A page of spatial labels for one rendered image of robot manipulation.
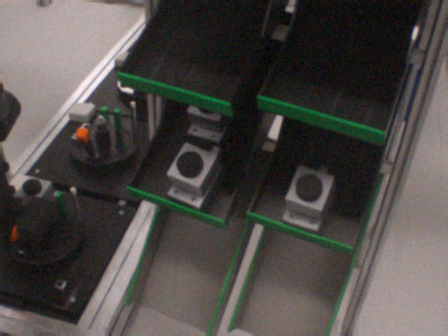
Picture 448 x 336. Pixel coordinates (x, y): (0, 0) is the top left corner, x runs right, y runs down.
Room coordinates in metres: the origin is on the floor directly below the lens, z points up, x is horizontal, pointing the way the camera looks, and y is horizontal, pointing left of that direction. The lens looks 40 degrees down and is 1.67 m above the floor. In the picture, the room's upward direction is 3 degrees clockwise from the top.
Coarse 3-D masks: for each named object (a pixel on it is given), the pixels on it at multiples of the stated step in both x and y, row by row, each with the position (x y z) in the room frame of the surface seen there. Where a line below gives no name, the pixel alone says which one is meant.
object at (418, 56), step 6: (276, 30) 0.58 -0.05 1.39; (282, 30) 0.58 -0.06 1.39; (276, 36) 0.58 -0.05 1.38; (282, 36) 0.58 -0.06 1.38; (414, 48) 0.56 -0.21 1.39; (414, 54) 0.55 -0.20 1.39; (420, 54) 0.55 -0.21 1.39; (414, 60) 0.55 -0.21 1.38; (420, 60) 0.55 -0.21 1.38; (270, 138) 0.59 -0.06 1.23; (264, 144) 0.58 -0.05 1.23; (270, 144) 0.58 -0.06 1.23; (270, 150) 0.58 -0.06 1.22; (384, 162) 0.55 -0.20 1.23; (390, 162) 0.55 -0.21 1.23; (384, 168) 0.55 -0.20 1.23; (390, 168) 0.55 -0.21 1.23; (390, 174) 0.55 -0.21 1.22
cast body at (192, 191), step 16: (176, 160) 0.50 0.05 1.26; (192, 160) 0.49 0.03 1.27; (208, 160) 0.50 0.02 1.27; (176, 176) 0.48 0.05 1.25; (192, 176) 0.48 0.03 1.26; (208, 176) 0.48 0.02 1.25; (224, 176) 0.52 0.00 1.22; (176, 192) 0.49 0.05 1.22; (192, 192) 0.48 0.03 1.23; (208, 192) 0.49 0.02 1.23; (192, 208) 0.48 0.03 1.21
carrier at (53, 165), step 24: (72, 120) 0.97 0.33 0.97; (96, 120) 0.98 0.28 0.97; (120, 120) 0.91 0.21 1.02; (72, 144) 0.86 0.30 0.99; (96, 144) 0.87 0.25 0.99; (120, 144) 0.87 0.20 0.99; (144, 144) 0.90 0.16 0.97; (48, 168) 0.81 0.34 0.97; (72, 168) 0.81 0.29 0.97; (96, 168) 0.80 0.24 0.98; (120, 168) 0.82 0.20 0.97; (96, 192) 0.75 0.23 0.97; (120, 192) 0.75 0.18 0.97
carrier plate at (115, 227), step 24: (96, 216) 0.69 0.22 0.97; (120, 216) 0.69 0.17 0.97; (96, 240) 0.63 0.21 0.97; (120, 240) 0.64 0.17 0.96; (0, 264) 0.56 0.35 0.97; (72, 264) 0.58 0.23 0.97; (96, 264) 0.58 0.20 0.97; (0, 288) 0.52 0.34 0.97; (24, 288) 0.52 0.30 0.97; (48, 288) 0.52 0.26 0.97; (72, 288) 0.53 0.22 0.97; (72, 312) 0.49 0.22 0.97
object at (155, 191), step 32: (256, 96) 0.63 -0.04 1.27; (160, 128) 0.58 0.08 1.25; (256, 128) 0.59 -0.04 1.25; (160, 160) 0.56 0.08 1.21; (224, 160) 0.55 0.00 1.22; (256, 160) 0.55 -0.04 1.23; (128, 192) 0.51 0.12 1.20; (160, 192) 0.51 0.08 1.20; (224, 192) 0.51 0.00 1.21; (224, 224) 0.46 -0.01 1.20
